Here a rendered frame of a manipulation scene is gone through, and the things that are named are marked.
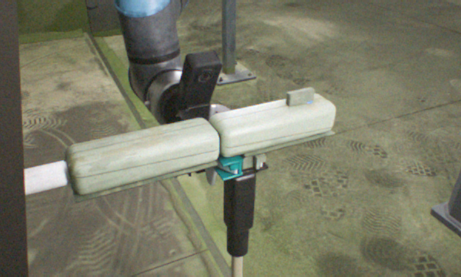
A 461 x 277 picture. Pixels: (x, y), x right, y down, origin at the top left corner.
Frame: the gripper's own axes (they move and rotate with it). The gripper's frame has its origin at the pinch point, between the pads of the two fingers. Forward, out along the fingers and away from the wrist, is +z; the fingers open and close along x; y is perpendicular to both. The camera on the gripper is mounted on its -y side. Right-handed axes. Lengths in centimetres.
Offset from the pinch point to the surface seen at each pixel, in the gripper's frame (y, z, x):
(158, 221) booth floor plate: 46, -46, -2
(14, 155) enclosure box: -11.4, 10.4, 22.5
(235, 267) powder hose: 18.8, -1.0, -0.3
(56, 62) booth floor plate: 41, -171, 7
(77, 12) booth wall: 27, -211, -11
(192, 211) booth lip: 46, -46, -12
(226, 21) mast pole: 17, -128, -62
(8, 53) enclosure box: -17.9, 10.6, 21.5
